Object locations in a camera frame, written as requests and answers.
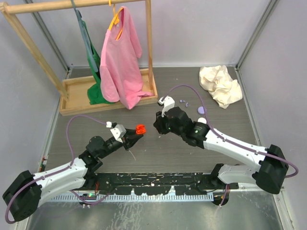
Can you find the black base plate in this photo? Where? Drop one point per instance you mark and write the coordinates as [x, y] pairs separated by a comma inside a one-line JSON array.
[[184, 183]]

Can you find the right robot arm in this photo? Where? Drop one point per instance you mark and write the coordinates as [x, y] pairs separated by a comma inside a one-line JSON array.
[[264, 167]]

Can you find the white charging case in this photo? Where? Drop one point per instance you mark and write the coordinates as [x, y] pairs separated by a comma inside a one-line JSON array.
[[202, 120]]

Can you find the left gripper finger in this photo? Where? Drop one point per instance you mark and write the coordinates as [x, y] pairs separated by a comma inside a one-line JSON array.
[[134, 139], [130, 133]]

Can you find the cream crumpled cloth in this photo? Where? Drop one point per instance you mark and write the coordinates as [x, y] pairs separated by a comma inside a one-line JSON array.
[[219, 84]]

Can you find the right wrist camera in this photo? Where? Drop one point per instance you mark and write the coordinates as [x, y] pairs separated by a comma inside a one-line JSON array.
[[167, 103]]

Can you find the orange charging case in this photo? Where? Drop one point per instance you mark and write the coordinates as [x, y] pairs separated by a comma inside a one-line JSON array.
[[140, 129]]

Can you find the pink shirt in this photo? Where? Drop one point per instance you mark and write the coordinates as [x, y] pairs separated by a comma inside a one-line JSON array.
[[121, 79]]

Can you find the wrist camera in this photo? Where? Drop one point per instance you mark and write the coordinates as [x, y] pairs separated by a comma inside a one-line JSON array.
[[167, 103], [118, 132]]

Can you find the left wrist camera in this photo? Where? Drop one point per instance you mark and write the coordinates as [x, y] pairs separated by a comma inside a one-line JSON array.
[[118, 132]]

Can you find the wooden clothes rack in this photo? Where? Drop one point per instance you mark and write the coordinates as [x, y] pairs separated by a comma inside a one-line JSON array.
[[74, 100]]

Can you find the yellow hanger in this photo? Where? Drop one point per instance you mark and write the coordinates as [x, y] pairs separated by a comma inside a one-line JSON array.
[[115, 21]]

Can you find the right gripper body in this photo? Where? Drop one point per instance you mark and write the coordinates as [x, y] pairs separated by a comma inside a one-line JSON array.
[[164, 126]]

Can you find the grey-blue hanger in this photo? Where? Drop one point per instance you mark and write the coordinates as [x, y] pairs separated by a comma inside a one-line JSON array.
[[86, 38]]

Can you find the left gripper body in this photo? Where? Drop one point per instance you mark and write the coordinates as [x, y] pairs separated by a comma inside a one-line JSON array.
[[125, 140]]

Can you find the slotted cable duct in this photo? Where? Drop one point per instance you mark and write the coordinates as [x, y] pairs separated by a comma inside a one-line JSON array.
[[170, 197]]

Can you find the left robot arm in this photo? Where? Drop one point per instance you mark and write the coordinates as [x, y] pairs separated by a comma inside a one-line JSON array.
[[29, 191]]

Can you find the purple charging case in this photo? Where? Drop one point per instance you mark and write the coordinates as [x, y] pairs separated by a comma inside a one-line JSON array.
[[201, 110]]

